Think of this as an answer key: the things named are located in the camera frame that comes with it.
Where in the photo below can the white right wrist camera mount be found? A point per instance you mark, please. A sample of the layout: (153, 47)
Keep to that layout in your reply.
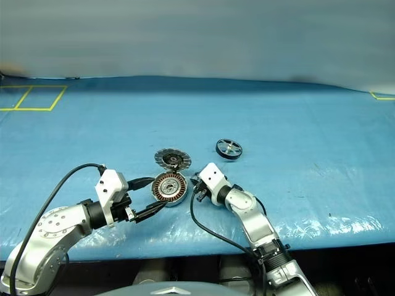
(213, 177)

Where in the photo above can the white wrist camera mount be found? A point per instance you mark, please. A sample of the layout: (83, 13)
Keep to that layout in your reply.
(213, 177)
(108, 185)

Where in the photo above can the round grey hinged lid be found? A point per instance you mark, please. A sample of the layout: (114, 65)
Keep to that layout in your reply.
(172, 159)

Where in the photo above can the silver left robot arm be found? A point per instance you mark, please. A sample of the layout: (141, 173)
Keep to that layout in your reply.
(55, 228)

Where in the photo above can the blue plastic table cover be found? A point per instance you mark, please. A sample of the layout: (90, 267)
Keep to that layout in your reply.
(197, 117)

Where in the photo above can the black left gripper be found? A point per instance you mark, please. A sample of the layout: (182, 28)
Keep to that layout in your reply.
(122, 206)

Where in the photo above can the silver motor housing copper windings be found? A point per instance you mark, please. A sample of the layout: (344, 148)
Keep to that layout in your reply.
(168, 188)

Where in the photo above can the grey robot torso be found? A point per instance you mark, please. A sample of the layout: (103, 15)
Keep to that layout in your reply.
(172, 291)

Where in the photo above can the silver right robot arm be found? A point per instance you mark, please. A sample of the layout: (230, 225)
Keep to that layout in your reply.
(256, 219)

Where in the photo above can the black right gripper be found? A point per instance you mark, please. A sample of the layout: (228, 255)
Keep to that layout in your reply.
(202, 194)

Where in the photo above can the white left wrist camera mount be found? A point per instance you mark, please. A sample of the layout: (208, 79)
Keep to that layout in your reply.
(108, 185)

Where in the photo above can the black spoked rotor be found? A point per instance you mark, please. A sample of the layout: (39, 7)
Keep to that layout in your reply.
(228, 149)

